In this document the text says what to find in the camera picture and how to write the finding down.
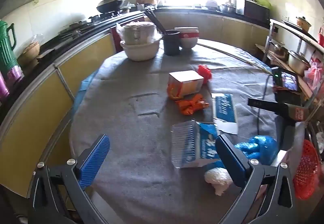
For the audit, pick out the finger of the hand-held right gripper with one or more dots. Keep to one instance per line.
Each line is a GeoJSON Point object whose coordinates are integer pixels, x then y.
{"type": "Point", "coordinates": [268, 106]}

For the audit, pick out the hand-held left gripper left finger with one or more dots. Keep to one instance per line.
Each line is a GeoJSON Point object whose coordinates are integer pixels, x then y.
{"type": "Point", "coordinates": [95, 160]}

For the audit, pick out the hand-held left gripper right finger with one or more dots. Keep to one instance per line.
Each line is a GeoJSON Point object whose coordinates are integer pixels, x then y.
{"type": "Point", "coordinates": [230, 160]}

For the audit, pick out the white tissue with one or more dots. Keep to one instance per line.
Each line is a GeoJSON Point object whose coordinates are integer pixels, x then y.
{"type": "Point", "coordinates": [217, 178]}

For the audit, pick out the blue plastic bag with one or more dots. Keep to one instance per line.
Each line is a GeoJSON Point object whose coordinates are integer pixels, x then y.
{"type": "Point", "coordinates": [260, 145]}

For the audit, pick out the blue white box clear tray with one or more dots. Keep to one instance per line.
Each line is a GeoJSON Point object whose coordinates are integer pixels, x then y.
{"type": "Point", "coordinates": [192, 143]}

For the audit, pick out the blue white packet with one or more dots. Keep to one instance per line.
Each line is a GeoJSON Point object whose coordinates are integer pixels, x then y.
{"type": "Point", "coordinates": [224, 110]}

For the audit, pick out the orange wrapper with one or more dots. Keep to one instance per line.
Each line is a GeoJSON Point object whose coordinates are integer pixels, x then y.
{"type": "Point", "coordinates": [189, 106]}

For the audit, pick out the red plastic bag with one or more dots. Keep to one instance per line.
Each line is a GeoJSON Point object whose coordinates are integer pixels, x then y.
{"type": "Point", "coordinates": [204, 72]}

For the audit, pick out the red plastic basket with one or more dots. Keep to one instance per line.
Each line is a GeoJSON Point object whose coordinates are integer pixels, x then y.
{"type": "Point", "coordinates": [306, 170]}

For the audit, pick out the orange and white carton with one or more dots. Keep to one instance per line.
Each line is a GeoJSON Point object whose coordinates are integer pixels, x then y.
{"type": "Point", "coordinates": [187, 84]}

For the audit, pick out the steel pot with lid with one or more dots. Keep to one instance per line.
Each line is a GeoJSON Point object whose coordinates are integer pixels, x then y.
{"type": "Point", "coordinates": [298, 62]}

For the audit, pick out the pink plastic bag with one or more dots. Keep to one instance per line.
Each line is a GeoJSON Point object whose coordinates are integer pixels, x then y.
{"type": "Point", "coordinates": [315, 72]}

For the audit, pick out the glass lid pot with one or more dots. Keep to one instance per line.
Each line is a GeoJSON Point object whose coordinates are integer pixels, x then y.
{"type": "Point", "coordinates": [281, 51]}

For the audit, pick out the metal shelf rack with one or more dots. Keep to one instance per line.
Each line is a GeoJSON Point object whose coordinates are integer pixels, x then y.
{"type": "Point", "coordinates": [298, 34]}

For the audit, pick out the long thin wooden stick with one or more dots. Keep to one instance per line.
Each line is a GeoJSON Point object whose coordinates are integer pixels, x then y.
{"type": "Point", "coordinates": [243, 58]}

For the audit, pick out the grey tablecloth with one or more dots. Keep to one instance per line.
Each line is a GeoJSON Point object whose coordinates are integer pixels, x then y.
{"type": "Point", "coordinates": [141, 138]}

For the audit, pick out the enamel pot with lid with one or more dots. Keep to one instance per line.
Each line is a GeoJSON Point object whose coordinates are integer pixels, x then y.
{"type": "Point", "coordinates": [303, 24]}

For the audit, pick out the yellow base cabinets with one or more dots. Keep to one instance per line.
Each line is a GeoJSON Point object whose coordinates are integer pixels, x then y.
{"type": "Point", "coordinates": [33, 122]}

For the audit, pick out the blue table cover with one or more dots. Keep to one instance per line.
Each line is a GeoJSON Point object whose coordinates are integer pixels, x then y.
{"type": "Point", "coordinates": [82, 87]}

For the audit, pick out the dark microwave oven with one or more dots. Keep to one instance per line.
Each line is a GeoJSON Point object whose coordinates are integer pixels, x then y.
{"type": "Point", "coordinates": [255, 11]}

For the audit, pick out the green plastic basin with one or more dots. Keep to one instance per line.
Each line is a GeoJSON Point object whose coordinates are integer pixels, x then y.
{"type": "Point", "coordinates": [263, 1]}

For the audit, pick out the steel bowls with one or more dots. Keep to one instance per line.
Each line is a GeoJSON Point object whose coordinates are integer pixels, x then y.
{"type": "Point", "coordinates": [227, 8]}

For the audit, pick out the white and red bowls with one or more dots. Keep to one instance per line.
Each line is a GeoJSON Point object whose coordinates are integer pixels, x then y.
{"type": "Point", "coordinates": [187, 40]}

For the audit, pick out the white pot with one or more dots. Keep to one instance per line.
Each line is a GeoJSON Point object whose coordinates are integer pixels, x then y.
{"type": "Point", "coordinates": [211, 4]}

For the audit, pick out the dark chopstick cup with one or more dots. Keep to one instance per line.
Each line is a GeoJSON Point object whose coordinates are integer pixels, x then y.
{"type": "Point", "coordinates": [171, 44]}

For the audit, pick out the white basin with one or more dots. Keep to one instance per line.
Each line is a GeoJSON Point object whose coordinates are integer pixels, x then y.
{"type": "Point", "coordinates": [140, 53]}

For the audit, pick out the tall pink thermos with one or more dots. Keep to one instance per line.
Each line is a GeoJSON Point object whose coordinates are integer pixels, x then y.
{"type": "Point", "coordinates": [3, 87]}

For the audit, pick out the plastic covered bowl stack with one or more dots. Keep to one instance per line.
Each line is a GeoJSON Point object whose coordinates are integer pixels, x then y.
{"type": "Point", "coordinates": [139, 32]}

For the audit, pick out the black gas stove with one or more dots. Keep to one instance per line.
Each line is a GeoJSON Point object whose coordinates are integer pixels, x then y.
{"type": "Point", "coordinates": [83, 25]}

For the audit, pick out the green thermos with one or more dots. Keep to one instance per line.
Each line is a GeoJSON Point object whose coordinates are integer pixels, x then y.
{"type": "Point", "coordinates": [7, 46]}

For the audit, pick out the black wok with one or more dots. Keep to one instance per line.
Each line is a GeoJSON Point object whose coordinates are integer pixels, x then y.
{"type": "Point", "coordinates": [110, 5]}

